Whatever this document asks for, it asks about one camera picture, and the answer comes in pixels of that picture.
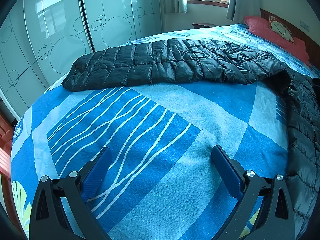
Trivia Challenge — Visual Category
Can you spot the dark wooden nightstand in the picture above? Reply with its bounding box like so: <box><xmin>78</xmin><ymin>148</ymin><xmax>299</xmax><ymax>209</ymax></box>
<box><xmin>193</xmin><ymin>23</ymin><xmax>218</xmax><ymax>29</ymax></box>

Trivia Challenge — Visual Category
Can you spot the white wall socket plate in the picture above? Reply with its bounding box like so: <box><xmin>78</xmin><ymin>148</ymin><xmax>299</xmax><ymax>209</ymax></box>
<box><xmin>299</xmin><ymin>21</ymin><xmax>310</xmax><ymax>31</ymax></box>

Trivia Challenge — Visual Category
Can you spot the black quilted down jacket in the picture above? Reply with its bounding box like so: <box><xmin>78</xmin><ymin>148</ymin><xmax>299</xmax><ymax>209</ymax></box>
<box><xmin>62</xmin><ymin>38</ymin><xmax>319</xmax><ymax>239</ymax></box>

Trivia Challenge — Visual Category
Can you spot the red pillow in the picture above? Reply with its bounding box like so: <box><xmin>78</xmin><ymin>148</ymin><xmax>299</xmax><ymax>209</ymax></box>
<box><xmin>244</xmin><ymin>16</ymin><xmax>309</xmax><ymax>65</ymax></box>

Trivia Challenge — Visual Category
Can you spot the small cream patterned cushion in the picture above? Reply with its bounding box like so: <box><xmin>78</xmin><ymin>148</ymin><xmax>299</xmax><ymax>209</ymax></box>
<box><xmin>269</xmin><ymin>15</ymin><xmax>295</xmax><ymax>43</ymax></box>

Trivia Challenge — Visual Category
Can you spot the right grey curtain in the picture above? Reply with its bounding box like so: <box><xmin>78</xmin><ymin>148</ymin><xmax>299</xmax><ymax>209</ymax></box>
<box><xmin>226</xmin><ymin>0</ymin><xmax>261</xmax><ymax>23</ymax></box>

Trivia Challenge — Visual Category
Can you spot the blue patterned bed sheet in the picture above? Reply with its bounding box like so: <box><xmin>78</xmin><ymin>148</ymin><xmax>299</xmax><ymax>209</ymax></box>
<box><xmin>11</xmin><ymin>24</ymin><xmax>318</xmax><ymax>239</ymax></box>

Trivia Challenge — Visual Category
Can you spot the white glass sliding wardrobe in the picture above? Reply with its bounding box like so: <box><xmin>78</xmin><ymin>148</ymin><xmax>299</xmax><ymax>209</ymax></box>
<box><xmin>1</xmin><ymin>0</ymin><xmax>162</xmax><ymax>119</ymax></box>

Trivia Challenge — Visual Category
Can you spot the dark wooden headboard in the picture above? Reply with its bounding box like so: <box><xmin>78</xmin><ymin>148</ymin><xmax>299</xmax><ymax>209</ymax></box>
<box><xmin>260</xmin><ymin>9</ymin><xmax>320</xmax><ymax>69</ymax></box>

